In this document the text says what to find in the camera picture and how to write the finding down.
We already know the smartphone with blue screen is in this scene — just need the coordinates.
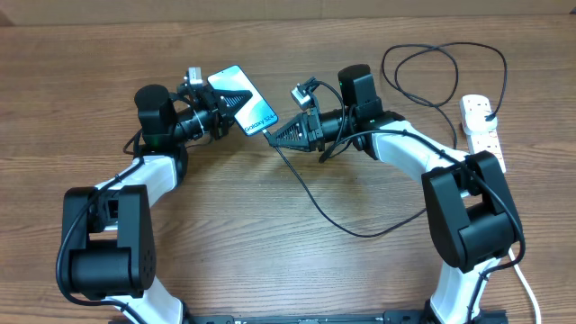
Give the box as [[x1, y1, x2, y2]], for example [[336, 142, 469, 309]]
[[208, 65, 279, 136]]

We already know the black USB charger cable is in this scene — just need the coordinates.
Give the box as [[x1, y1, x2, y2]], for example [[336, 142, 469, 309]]
[[262, 41, 509, 239]]

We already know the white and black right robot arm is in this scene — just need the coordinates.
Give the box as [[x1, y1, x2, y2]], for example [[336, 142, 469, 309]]
[[266, 64, 526, 323]]

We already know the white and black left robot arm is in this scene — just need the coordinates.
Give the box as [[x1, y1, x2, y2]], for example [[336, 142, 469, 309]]
[[56, 85, 253, 323]]

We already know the white charger plug adapter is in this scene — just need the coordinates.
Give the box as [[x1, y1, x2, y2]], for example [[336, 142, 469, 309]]
[[462, 110, 498, 135]]

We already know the white power strip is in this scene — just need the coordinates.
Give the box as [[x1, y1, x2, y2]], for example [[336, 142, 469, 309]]
[[459, 94, 507, 173]]

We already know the white power strip cord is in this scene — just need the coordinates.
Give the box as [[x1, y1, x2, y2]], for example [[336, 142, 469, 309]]
[[507, 247, 543, 324]]

